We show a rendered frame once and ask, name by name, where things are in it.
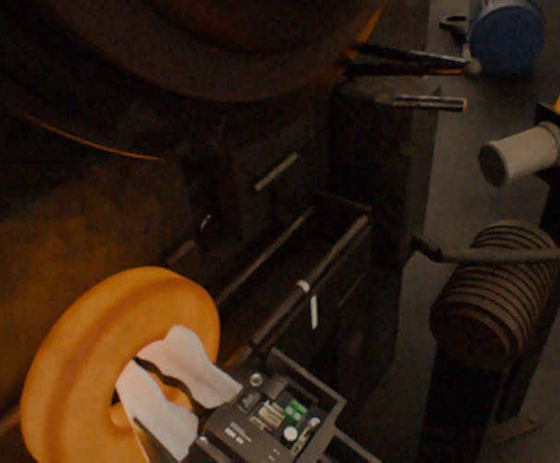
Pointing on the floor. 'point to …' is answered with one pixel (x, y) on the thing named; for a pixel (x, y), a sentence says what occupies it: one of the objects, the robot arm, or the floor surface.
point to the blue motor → (504, 35)
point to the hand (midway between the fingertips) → (128, 358)
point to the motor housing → (480, 341)
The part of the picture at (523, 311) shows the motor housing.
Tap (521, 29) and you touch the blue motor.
